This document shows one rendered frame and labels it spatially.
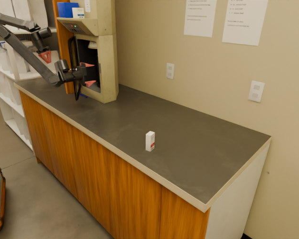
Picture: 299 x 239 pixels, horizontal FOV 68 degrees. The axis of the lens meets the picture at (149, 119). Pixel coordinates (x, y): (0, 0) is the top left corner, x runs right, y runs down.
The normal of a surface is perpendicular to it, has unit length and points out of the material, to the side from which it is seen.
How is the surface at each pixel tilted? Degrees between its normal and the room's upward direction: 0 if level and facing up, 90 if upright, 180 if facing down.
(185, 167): 0
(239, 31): 90
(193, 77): 90
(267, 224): 90
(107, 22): 90
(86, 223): 0
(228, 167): 1
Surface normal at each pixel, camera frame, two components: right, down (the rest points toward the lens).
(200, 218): -0.70, 0.30
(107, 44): 0.72, 0.32
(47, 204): 0.02, -0.90
